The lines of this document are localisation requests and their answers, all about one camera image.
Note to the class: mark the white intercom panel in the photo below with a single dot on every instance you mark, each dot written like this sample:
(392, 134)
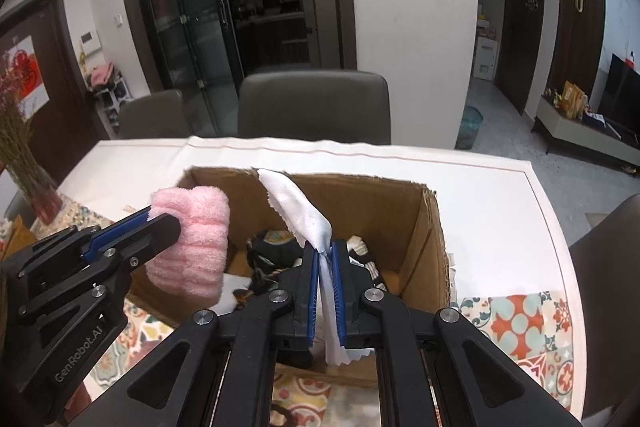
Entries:
(88, 43)

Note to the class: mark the white shoe rack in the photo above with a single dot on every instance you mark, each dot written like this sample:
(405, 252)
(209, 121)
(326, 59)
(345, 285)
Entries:
(112, 102)

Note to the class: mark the red wall poster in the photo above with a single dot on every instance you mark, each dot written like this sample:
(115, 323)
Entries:
(25, 67)

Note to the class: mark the yellow snack packs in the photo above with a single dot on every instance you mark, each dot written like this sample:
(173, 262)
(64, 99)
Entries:
(572, 96)

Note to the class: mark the brown flat box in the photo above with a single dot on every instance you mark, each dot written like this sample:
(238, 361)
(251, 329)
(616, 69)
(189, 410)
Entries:
(17, 234)

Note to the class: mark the dark wooden entrance door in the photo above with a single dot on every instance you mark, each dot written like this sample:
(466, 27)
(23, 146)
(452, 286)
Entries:
(65, 97)

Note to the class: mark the black framed glass door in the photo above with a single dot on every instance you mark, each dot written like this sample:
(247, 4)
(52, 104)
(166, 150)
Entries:
(185, 17)

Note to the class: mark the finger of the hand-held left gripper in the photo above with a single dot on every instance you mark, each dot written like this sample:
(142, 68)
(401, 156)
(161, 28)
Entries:
(150, 234)
(117, 231)

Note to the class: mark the white storage box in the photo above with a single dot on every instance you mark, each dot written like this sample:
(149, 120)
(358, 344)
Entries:
(485, 59)

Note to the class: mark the white cloth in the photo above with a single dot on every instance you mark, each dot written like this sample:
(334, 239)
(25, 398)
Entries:
(300, 207)

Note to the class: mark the black white patterned sock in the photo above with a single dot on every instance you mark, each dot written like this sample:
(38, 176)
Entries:
(367, 262)

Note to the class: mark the brown slatted wardrobe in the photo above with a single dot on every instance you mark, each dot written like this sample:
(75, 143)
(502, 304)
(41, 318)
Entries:
(567, 57)

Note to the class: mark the triangular door sign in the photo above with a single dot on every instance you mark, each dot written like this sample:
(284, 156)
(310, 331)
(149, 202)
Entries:
(530, 2)

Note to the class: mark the brown cardboard box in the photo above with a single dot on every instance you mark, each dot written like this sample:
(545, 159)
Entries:
(415, 227)

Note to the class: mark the dark room door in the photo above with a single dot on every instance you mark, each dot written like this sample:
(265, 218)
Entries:
(520, 32)

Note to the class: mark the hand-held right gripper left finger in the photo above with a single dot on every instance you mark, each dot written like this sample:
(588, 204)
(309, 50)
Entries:
(312, 292)

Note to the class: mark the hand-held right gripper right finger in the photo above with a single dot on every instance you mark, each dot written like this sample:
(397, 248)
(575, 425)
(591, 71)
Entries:
(340, 292)

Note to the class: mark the dried flower bouquet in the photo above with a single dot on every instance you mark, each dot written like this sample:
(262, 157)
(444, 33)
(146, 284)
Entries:
(15, 117)

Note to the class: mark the white television cabinet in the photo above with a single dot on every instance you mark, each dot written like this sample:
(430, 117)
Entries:
(585, 137)

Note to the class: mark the black television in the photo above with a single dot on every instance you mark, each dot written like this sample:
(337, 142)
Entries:
(622, 92)

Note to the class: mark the pink glass vase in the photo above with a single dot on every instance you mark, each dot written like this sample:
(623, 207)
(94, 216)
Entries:
(42, 202)

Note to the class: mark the black printed cloth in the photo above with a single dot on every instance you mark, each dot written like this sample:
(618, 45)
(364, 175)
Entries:
(272, 252)

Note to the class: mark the green trash bin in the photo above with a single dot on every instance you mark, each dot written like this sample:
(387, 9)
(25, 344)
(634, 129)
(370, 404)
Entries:
(470, 129)

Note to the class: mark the pink fluffy towel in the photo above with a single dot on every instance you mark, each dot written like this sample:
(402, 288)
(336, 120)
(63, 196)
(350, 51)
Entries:
(195, 237)

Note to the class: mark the pink bag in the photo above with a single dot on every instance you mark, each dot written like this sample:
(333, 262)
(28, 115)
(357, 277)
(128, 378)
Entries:
(101, 74)

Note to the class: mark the grey dining chair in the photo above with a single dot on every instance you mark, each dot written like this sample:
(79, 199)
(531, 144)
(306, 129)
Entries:
(152, 114)
(610, 267)
(17, 209)
(312, 107)

